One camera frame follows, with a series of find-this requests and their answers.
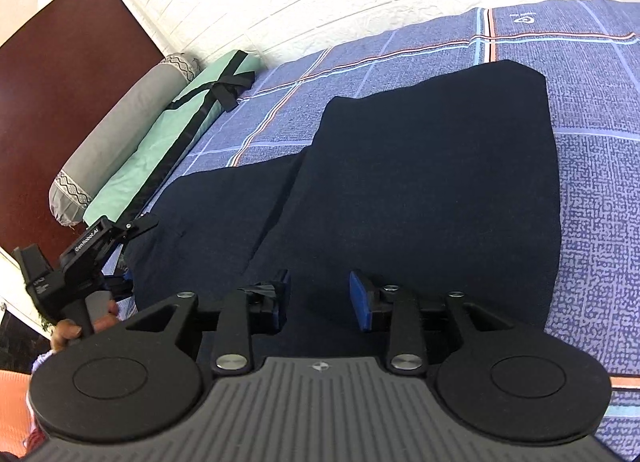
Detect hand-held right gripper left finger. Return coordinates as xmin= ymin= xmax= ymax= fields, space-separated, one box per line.
xmin=122 ymin=269 xmax=292 ymax=376

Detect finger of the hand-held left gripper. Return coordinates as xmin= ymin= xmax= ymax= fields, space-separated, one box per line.
xmin=112 ymin=215 xmax=161 ymax=249
xmin=104 ymin=264 xmax=140 ymax=301

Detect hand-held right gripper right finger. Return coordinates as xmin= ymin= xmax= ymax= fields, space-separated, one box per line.
xmin=348 ymin=269 xmax=512 ymax=374

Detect dark navy pants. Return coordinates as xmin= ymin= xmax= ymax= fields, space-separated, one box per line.
xmin=122 ymin=60 xmax=563 ymax=363

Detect person's left forearm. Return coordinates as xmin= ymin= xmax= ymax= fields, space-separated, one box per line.
xmin=31 ymin=349 xmax=58 ymax=374

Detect person's left hand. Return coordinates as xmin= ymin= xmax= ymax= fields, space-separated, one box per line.
xmin=50 ymin=299 xmax=122 ymax=354

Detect green pillow with black ribbon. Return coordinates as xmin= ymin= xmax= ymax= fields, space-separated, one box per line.
xmin=82 ymin=49 xmax=263 ymax=227

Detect grey bolster pillow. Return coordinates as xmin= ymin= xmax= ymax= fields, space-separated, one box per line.
xmin=48 ymin=52 xmax=202 ymax=227

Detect brown wooden headboard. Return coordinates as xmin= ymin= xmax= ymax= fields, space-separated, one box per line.
xmin=0 ymin=0 xmax=166 ymax=267

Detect orange cloth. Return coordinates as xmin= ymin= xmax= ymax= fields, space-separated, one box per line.
xmin=0 ymin=368 xmax=37 ymax=459

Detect blue checked bedsheet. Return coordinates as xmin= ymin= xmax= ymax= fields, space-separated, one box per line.
xmin=107 ymin=0 xmax=640 ymax=460

